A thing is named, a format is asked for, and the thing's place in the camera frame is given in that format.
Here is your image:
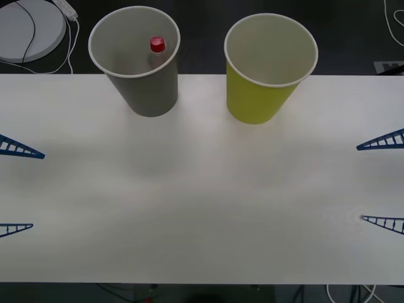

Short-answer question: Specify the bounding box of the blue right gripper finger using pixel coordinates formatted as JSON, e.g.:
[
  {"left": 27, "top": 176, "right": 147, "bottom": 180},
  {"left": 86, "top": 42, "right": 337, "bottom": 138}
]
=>
[
  {"left": 362, "top": 215, "right": 404, "bottom": 235},
  {"left": 356, "top": 128, "right": 404, "bottom": 152}
]

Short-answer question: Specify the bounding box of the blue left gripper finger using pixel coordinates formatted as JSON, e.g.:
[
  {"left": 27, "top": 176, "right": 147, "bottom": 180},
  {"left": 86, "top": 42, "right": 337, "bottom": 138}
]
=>
[
  {"left": 0, "top": 134, "right": 46, "bottom": 160},
  {"left": 0, "top": 223, "right": 34, "bottom": 239}
]

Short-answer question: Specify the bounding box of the clear bottle with red cap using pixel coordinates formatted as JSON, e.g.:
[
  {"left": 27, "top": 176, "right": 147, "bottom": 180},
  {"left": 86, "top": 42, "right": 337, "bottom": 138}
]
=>
[{"left": 146, "top": 36, "right": 167, "bottom": 69}]

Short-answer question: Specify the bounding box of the grey floor marker plate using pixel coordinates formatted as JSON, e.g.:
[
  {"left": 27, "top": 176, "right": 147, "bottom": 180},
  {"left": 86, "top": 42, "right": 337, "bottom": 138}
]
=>
[{"left": 374, "top": 61, "right": 404, "bottom": 76}]

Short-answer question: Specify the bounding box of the white round stand base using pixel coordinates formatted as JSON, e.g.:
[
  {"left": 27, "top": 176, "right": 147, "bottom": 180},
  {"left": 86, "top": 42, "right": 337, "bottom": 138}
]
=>
[{"left": 0, "top": 0, "right": 68, "bottom": 62}]

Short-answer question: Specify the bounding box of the yellow-green plastic bin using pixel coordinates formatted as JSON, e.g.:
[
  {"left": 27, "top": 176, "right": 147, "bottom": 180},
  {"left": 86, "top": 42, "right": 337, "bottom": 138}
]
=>
[{"left": 223, "top": 13, "right": 319, "bottom": 125}]

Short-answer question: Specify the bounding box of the grey plastic bin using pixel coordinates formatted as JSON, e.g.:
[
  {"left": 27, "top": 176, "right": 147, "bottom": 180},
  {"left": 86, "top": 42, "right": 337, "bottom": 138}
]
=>
[{"left": 88, "top": 7, "right": 182, "bottom": 118}]

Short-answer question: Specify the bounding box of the white power strip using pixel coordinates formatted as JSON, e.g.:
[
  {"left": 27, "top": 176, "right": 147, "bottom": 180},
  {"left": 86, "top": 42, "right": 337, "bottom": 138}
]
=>
[{"left": 52, "top": 0, "right": 79, "bottom": 20}]

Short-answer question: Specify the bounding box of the white cable under table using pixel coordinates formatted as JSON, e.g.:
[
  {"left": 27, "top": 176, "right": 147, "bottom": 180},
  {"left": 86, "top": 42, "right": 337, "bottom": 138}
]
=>
[{"left": 326, "top": 283, "right": 379, "bottom": 303}]

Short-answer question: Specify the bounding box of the thin black cable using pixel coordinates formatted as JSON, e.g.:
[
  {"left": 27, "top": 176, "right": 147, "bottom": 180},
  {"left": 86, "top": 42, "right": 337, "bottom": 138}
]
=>
[{"left": 12, "top": 0, "right": 36, "bottom": 64}]

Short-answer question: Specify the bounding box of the white looped cable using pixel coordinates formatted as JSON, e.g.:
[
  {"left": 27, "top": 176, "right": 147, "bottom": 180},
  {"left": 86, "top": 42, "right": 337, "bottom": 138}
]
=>
[{"left": 383, "top": 0, "right": 404, "bottom": 47}]

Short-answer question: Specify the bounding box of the white power strip cable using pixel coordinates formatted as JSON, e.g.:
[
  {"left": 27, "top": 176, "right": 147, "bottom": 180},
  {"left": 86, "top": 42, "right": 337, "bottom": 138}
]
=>
[{"left": 64, "top": 17, "right": 80, "bottom": 75}]

